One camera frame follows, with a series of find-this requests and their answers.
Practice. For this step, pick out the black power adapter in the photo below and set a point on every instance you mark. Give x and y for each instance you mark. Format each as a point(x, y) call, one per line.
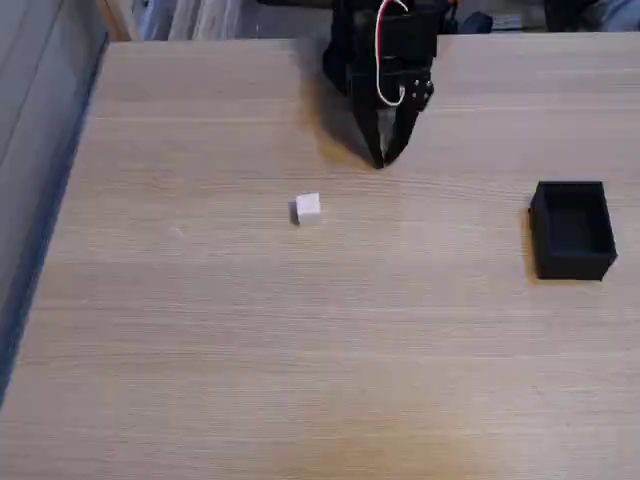
point(475, 23)

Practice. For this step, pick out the black open box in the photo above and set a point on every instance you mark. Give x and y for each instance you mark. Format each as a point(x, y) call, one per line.
point(573, 230)

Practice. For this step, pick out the white cube block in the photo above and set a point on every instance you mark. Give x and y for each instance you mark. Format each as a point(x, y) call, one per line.
point(308, 208)

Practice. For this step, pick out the wooden frame post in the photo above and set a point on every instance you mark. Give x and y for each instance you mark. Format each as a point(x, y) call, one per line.
point(118, 19)

